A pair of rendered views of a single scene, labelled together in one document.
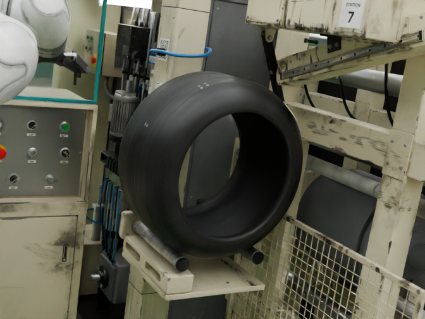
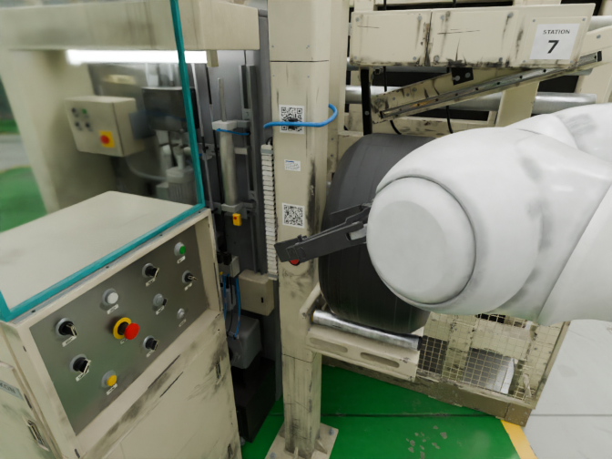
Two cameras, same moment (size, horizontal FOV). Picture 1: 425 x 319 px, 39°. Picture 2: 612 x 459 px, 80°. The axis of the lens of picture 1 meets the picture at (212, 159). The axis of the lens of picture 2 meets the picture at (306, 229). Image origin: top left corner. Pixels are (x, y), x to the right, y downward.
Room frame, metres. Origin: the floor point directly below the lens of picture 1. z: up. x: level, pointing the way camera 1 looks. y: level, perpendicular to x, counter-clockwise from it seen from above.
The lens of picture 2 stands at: (1.25, 0.80, 1.68)
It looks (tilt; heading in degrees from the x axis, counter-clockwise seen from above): 26 degrees down; 324
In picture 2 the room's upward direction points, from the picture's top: straight up
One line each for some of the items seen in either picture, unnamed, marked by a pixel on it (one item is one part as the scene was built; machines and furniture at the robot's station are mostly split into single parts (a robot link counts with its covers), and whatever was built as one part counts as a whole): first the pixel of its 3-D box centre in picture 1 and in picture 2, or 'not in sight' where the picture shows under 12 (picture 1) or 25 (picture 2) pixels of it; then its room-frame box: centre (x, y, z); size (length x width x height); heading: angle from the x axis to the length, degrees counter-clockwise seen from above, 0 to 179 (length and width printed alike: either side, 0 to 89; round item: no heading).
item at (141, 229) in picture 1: (159, 243); (363, 328); (1.86, 0.13, 0.90); 0.35 x 0.05 x 0.05; 32
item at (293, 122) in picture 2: (179, 52); (300, 117); (2.14, 0.17, 1.51); 0.19 x 0.19 x 0.06; 32
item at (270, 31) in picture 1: (267, 34); (365, 73); (2.19, -0.13, 1.61); 0.06 x 0.06 x 0.05; 32
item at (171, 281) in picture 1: (155, 261); (361, 343); (1.86, 0.14, 0.84); 0.36 x 0.09 x 0.06; 32
